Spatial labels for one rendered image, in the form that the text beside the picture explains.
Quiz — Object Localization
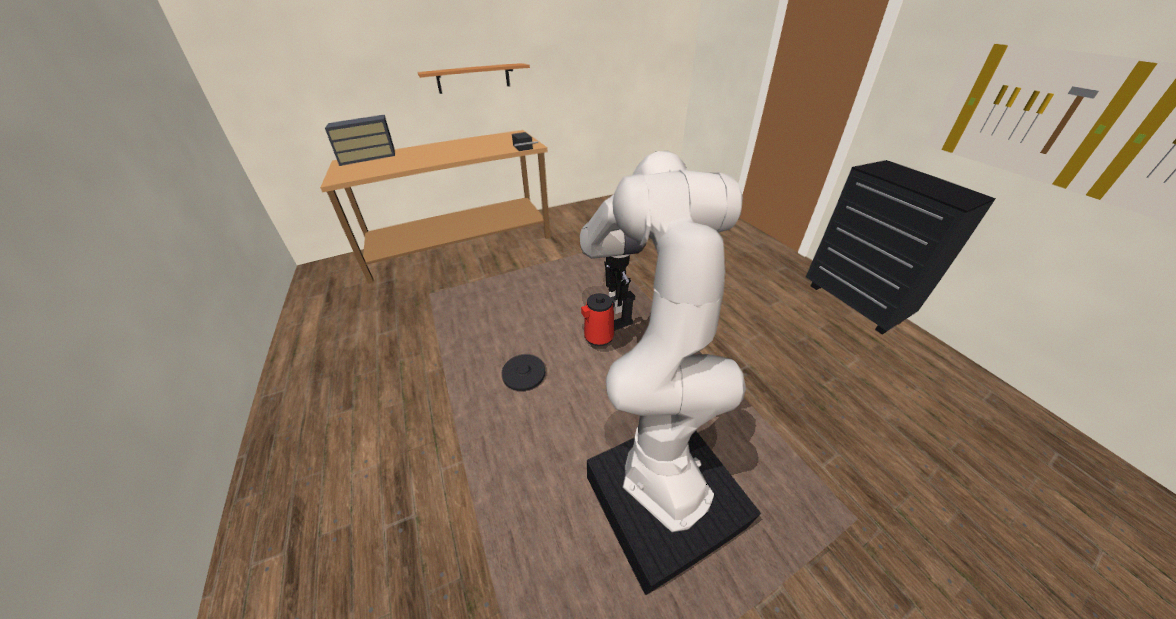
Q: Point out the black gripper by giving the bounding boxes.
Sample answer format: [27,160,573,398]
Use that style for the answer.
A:
[604,255,632,314]

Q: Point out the black round disk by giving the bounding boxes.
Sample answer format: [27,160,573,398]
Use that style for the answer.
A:
[502,354,546,391]

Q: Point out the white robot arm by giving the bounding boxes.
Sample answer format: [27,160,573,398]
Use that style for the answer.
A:
[580,151,746,532]

